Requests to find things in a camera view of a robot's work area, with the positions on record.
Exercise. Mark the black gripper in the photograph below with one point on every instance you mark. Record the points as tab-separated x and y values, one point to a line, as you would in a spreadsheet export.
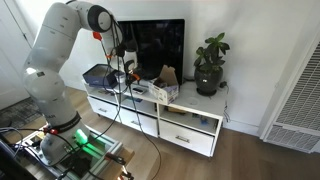
142	75

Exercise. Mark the white remote with keypad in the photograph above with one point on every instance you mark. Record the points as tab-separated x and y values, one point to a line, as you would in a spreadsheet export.
139	90

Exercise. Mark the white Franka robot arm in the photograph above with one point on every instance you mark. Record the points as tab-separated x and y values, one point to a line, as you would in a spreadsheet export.
50	66

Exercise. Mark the white tv stand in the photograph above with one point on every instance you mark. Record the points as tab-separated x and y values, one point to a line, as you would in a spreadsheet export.
193	100

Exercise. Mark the translucent cylinder container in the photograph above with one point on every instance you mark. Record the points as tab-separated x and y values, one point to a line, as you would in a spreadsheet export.
120	77

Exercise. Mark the white cardboard box with flap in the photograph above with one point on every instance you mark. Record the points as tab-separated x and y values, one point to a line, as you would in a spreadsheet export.
165	91

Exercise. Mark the black flat-screen television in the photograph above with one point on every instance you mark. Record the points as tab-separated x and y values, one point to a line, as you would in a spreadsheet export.
160	46

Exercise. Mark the grey-blue open box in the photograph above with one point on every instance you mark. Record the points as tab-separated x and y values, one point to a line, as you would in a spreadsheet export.
98	76

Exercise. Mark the flat wooden board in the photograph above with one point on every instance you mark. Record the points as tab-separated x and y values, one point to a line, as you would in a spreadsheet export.
176	110

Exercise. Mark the green plant in black pot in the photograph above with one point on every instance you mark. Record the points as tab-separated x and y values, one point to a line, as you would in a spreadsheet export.
208	80

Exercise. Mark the small blue shelf item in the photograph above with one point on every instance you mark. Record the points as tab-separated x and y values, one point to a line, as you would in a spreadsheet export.
204	120

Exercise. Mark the black orange clamp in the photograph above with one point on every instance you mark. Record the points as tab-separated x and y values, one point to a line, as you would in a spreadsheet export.
126	174
115	158

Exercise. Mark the grey rug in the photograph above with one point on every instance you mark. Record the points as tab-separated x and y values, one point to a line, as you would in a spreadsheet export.
20	115

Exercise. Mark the white door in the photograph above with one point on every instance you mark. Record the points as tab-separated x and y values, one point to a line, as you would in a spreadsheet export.
11	66

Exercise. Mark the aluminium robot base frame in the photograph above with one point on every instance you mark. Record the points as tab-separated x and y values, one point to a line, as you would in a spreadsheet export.
100	150

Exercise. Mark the white wall vent grille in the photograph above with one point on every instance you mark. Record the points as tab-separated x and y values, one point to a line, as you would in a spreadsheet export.
296	110

